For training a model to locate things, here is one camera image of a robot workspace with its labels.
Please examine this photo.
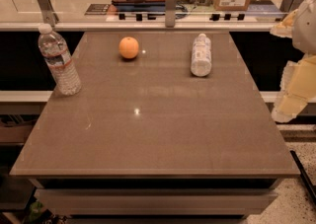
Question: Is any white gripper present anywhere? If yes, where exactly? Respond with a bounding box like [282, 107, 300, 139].
[270, 0, 316, 123]

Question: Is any clear upright water bottle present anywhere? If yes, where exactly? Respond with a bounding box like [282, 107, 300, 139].
[38, 24, 81, 96]

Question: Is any orange fruit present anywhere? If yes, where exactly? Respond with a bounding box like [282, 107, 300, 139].
[118, 37, 139, 59]

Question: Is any grey table drawer unit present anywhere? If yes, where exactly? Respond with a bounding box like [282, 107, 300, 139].
[35, 188, 277, 218]

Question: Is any green object under table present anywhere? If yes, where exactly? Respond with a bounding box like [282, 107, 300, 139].
[25, 201, 44, 224]

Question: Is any black cable on floor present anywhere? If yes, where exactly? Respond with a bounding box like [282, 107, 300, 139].
[289, 149, 316, 206]

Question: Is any middle metal rail bracket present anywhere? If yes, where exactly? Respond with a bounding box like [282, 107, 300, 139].
[165, 0, 177, 28]

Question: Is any left metal rail bracket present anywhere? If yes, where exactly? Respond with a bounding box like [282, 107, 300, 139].
[37, 0, 59, 27]

